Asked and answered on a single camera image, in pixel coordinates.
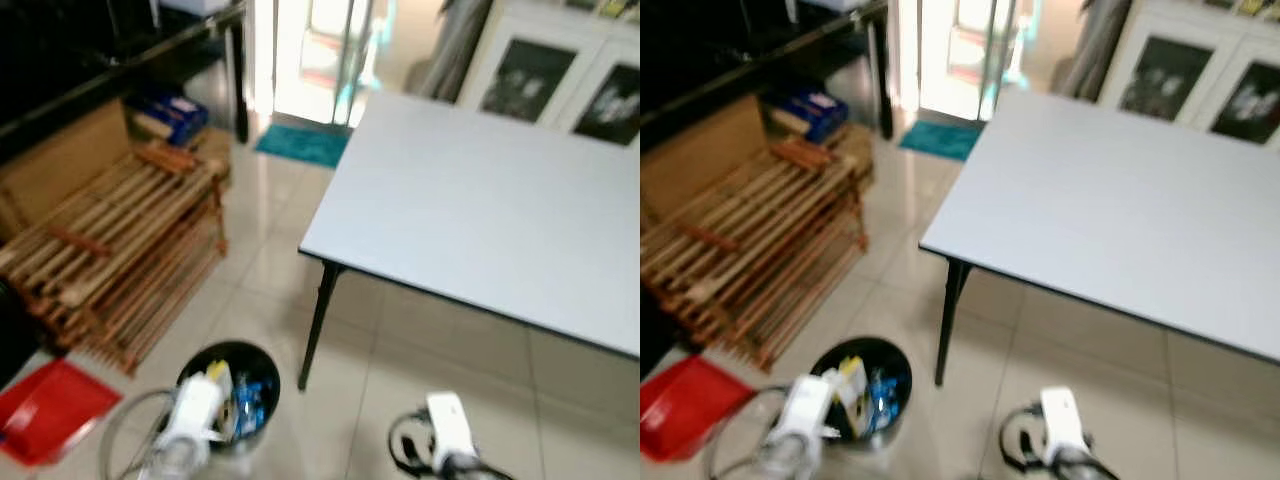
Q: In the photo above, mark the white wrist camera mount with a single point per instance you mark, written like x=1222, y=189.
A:
x=1062, y=420
x=448, y=425
x=808, y=408
x=195, y=405

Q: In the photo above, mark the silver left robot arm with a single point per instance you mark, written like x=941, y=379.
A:
x=175, y=462
x=790, y=462

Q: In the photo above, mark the black glossy desk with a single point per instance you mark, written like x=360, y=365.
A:
x=720, y=45
x=80, y=50

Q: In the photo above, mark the large brown cardboard box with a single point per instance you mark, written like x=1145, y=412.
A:
x=60, y=160
x=700, y=150

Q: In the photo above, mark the black rubbish bin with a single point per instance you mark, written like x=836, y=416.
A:
x=255, y=365
x=890, y=360

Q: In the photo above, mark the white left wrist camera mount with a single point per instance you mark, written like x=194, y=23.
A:
x=808, y=408
x=195, y=405

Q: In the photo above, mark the blue printed carton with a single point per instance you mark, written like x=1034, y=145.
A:
x=810, y=110
x=165, y=112

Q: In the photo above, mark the white glass-door cabinet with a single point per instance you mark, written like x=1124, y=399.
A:
x=560, y=60
x=1190, y=60

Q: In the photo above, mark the wooden slatted shoe rack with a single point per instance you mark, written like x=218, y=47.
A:
x=750, y=225
x=110, y=230

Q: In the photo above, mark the blue plastic wrapper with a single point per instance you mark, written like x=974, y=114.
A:
x=885, y=395
x=250, y=400

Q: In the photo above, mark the black table leg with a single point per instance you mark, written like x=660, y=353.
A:
x=952, y=310
x=320, y=320

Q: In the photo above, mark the grey curtain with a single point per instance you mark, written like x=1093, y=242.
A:
x=455, y=50
x=1095, y=40

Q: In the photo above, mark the small brown cardboard box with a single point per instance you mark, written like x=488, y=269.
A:
x=855, y=145
x=215, y=150

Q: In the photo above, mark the sliding glass door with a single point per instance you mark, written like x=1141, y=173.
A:
x=320, y=60
x=960, y=50

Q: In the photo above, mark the yellow white wrapper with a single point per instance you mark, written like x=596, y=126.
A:
x=852, y=378
x=220, y=378

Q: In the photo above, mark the red plastic dustpan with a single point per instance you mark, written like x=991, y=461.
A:
x=690, y=400
x=50, y=405

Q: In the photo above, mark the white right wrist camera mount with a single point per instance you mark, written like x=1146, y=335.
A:
x=448, y=425
x=1062, y=420

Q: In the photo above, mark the teal doormat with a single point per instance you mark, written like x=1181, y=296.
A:
x=300, y=145
x=940, y=140

